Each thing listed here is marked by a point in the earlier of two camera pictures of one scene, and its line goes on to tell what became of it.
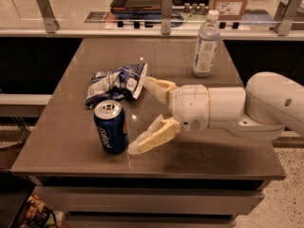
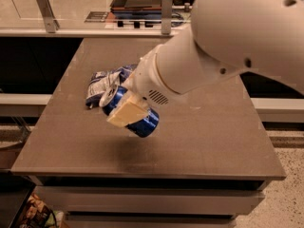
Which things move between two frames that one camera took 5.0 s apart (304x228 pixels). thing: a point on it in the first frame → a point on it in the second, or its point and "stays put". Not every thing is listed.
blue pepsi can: x=110 y=119 → x=112 y=95
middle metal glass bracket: x=166 y=12 stays put
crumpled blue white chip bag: x=116 y=85 stays put
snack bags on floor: x=38 y=215 stays put
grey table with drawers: x=192 y=180 stays put
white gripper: x=188 y=106 → x=144 y=79
